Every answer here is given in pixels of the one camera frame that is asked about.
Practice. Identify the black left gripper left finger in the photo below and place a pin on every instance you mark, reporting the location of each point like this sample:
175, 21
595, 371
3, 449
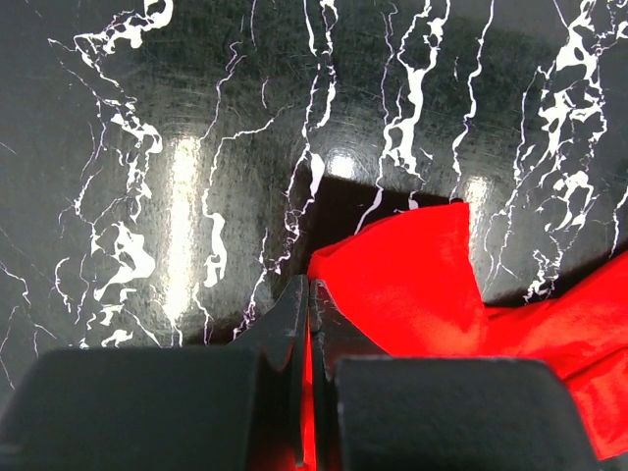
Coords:
228, 407

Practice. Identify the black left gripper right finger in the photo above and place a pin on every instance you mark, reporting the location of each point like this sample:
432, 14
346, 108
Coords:
373, 411

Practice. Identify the red t shirt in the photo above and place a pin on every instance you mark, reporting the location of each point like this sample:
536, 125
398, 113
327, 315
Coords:
407, 283

